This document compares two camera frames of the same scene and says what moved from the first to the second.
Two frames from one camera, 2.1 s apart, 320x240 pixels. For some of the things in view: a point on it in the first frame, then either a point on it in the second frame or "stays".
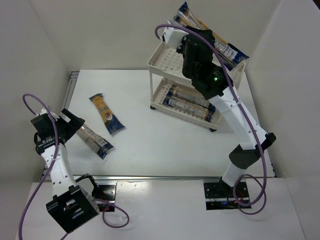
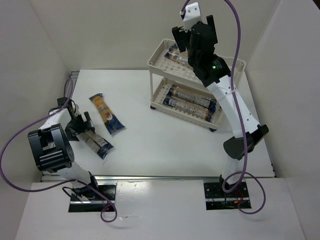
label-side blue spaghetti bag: (190, 109) stays
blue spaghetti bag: (232, 54) -> (174, 54)
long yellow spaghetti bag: (181, 93) stays
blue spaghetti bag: (106, 146) stays
